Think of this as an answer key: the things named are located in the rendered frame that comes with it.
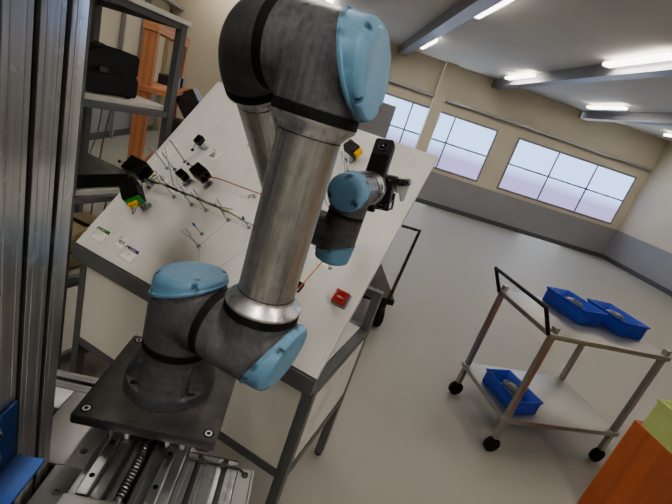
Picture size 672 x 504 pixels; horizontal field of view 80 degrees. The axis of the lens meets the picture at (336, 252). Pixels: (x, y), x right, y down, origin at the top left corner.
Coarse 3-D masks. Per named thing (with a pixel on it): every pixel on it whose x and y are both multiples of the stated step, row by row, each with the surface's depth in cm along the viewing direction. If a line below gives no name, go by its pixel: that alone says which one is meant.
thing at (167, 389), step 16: (144, 352) 66; (128, 368) 68; (144, 368) 65; (160, 368) 65; (176, 368) 65; (192, 368) 67; (208, 368) 71; (128, 384) 67; (144, 384) 65; (160, 384) 65; (176, 384) 66; (192, 384) 68; (208, 384) 71; (144, 400) 65; (160, 400) 65; (176, 400) 66; (192, 400) 68
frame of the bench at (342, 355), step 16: (80, 272) 176; (80, 288) 178; (80, 304) 180; (80, 320) 182; (352, 320) 194; (352, 336) 180; (80, 352) 190; (96, 352) 182; (352, 352) 174; (80, 368) 194; (336, 368) 156; (320, 384) 142; (304, 400) 140; (304, 416) 142; (336, 416) 209; (240, 448) 158; (288, 448) 148; (304, 448) 165; (320, 448) 213; (256, 464) 156; (288, 464) 149; (272, 496) 156
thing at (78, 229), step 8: (80, 216) 197; (88, 216) 201; (96, 216) 204; (80, 224) 189; (88, 224) 190; (72, 232) 183; (80, 232) 184; (72, 240) 181; (72, 248) 182; (72, 264) 186
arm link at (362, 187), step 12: (336, 180) 75; (348, 180) 74; (360, 180) 74; (372, 180) 80; (336, 192) 75; (348, 192) 75; (360, 192) 74; (372, 192) 79; (336, 204) 76; (348, 204) 75; (360, 204) 75; (348, 216) 78; (360, 216) 79
